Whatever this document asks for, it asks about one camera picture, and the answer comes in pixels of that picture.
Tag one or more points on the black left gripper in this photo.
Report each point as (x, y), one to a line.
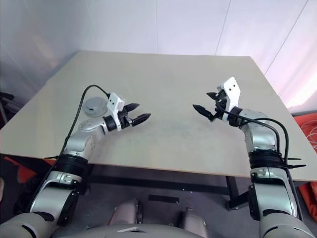
(126, 120)

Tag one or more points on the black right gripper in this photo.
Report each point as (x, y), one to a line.
(221, 104)

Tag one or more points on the grey disc with black centre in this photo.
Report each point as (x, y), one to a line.
(95, 104)

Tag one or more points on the rounded grey robot left foot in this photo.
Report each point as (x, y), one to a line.
(126, 212)

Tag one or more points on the rounded grey robot foot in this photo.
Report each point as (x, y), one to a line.
(195, 220)
(126, 212)

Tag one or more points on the orange cushion beside table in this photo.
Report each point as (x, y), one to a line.
(308, 121)

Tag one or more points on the rounded grey robot right foot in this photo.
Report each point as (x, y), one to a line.
(195, 220)

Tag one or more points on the grey robot torso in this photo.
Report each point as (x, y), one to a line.
(148, 233)

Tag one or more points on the orange object under table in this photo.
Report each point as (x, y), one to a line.
(24, 171)

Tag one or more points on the black chair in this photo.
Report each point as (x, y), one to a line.
(7, 109)

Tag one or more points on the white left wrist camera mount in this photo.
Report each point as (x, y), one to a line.
(114, 102)

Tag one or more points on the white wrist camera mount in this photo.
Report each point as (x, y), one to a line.
(114, 102)
(232, 91)

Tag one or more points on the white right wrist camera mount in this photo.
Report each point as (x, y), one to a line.
(232, 91)

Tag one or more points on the black table frame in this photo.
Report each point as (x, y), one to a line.
(161, 183)

